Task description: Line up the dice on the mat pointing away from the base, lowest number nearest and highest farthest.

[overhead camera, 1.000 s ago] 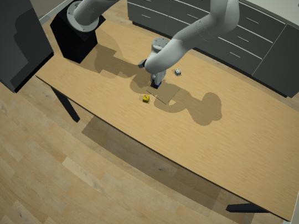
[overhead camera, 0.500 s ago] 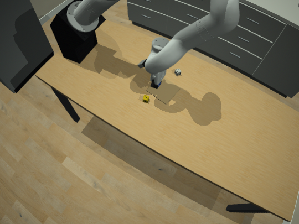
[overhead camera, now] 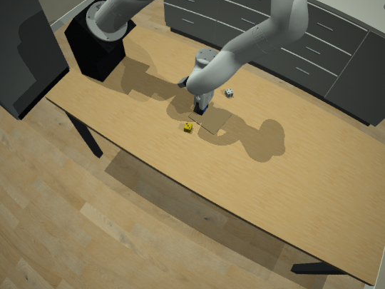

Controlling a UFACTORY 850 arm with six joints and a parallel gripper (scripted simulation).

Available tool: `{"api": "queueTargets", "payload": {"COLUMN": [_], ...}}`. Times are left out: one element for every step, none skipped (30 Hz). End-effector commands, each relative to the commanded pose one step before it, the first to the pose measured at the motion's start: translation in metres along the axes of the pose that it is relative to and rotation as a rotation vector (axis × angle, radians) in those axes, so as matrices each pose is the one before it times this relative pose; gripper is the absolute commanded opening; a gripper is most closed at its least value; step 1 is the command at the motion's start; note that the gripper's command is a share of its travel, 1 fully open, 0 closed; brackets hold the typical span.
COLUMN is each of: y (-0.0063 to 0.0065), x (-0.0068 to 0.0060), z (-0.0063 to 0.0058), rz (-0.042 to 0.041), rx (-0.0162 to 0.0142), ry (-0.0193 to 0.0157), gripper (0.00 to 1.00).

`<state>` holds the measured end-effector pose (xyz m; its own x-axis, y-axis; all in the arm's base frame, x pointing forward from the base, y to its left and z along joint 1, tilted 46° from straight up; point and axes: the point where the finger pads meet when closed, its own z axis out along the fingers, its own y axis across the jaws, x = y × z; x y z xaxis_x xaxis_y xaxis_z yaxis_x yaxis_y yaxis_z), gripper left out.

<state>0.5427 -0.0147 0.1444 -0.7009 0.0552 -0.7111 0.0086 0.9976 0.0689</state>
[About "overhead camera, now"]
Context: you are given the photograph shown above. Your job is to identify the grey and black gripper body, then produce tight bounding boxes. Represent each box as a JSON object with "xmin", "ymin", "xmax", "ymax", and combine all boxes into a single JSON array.
[{"xmin": 193, "ymin": 91, "xmax": 214, "ymax": 110}]

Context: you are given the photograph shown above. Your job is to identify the grey die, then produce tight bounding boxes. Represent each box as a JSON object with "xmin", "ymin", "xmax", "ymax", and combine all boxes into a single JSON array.
[{"xmin": 225, "ymin": 88, "xmax": 233, "ymax": 98}]

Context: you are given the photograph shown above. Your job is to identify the yellow die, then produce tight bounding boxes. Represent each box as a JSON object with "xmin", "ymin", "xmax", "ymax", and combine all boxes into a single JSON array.
[{"xmin": 184, "ymin": 123, "xmax": 193, "ymax": 133}]

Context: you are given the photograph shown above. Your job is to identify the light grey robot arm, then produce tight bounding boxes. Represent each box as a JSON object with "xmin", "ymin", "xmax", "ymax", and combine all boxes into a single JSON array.
[{"xmin": 86, "ymin": 0, "xmax": 309, "ymax": 96}]

